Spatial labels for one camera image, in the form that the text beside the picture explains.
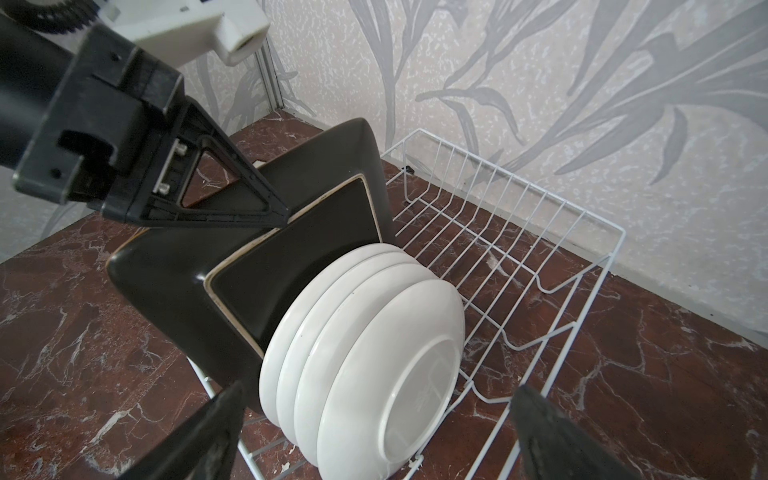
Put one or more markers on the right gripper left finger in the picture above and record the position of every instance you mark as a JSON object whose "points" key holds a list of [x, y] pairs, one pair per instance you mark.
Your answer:
{"points": [[203, 447]]}

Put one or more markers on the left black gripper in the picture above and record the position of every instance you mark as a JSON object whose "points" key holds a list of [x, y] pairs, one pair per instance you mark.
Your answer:
{"points": [[96, 126]]}

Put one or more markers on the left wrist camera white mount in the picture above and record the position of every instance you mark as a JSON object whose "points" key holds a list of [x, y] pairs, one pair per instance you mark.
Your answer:
{"points": [[174, 31]]}

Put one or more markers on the white round plate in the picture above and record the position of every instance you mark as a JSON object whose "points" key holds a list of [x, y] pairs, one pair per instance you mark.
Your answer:
{"points": [[293, 318], [395, 384], [348, 308], [301, 345]]}

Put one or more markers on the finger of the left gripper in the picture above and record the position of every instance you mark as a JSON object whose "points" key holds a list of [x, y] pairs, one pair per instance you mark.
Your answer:
{"points": [[194, 137]]}

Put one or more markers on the white wire dish rack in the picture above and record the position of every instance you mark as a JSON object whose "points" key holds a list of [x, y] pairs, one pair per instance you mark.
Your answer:
{"points": [[529, 265]]}

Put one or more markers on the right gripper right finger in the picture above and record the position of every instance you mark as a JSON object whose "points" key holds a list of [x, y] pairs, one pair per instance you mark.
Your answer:
{"points": [[554, 447]]}

